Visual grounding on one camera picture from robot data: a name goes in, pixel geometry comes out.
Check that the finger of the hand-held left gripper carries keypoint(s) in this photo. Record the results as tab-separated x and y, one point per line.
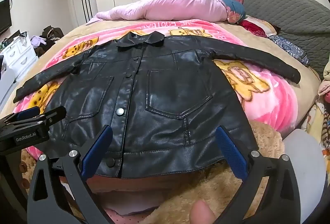
52	115
29	112

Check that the teal floral pillow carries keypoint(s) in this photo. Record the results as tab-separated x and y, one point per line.
234	11

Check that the red patterned pillow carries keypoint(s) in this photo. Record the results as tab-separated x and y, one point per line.
254	27

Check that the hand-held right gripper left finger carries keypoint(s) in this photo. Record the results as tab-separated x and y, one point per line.
96	151

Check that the black leather jacket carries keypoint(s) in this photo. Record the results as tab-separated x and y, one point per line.
165	100

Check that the black television screen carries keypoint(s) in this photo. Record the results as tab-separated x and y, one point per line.
4	16

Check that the pink cartoon printed blanket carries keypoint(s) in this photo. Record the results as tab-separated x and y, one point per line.
270	100

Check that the white drawer cabinet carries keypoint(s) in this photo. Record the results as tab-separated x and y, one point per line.
18	55

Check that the cartoon print cloth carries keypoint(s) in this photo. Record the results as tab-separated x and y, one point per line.
317	121

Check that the light pink garment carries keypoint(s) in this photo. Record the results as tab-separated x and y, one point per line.
167	5

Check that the blue-grey patterned cloth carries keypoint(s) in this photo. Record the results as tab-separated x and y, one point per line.
291	48

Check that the lilac clothes pile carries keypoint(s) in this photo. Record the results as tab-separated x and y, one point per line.
37	40

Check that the brown handbag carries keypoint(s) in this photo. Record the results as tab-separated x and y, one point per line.
52	32

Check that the person's right hand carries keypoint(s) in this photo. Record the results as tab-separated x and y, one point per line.
202	213

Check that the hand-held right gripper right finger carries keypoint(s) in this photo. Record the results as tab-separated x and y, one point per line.
230	153

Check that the grey quilted headboard cover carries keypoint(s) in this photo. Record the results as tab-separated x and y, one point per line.
283	7

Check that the pink cartoon fleece blanket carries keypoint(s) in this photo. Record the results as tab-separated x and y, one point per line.
304	69

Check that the white round object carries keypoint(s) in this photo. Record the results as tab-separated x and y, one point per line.
304	167

